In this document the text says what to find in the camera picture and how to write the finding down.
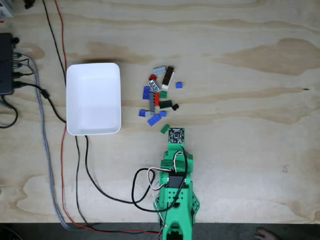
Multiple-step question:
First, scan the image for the blue two-by-four brick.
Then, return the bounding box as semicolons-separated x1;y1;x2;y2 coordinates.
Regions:
142;85;152;101
146;114;162;127

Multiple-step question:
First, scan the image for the brown long lego brick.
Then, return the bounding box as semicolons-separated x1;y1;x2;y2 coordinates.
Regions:
161;65;175;86

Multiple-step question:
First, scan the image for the white plastic bin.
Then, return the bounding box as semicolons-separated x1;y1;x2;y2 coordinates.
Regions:
65;62;122;136

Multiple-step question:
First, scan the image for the person's foot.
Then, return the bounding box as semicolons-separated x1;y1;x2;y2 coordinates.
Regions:
254;226;279;240

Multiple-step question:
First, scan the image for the black usb hub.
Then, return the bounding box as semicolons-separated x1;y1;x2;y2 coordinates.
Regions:
0;32;15;95

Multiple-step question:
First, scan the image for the white power supply box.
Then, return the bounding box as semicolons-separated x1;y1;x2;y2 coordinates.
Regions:
0;0;14;18

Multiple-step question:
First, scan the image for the short white servo wire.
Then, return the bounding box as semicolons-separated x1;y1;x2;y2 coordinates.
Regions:
172;150;185;174

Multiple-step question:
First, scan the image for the black camera circuit board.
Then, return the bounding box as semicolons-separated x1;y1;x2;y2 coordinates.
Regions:
167;127;186;145

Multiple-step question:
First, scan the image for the looped white servo wire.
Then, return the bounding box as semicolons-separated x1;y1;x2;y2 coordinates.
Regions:
146;167;176;199

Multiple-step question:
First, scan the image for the thin red power wire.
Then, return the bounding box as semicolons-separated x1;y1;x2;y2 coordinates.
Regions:
53;0;163;236

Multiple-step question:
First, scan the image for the black camera cable with ferrite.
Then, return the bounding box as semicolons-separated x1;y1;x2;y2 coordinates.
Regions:
12;81;190;213

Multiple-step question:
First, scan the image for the black looped cable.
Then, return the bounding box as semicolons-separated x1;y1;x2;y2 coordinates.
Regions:
0;96;20;130

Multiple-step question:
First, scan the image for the thin black usb cable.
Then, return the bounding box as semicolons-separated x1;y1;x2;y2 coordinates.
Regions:
12;59;35;77

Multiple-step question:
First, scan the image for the grey braided cable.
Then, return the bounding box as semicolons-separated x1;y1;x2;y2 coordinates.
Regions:
13;62;73;231
13;51;73;231

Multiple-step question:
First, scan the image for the thin black power wire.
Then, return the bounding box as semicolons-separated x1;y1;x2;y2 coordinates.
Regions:
41;0;163;236

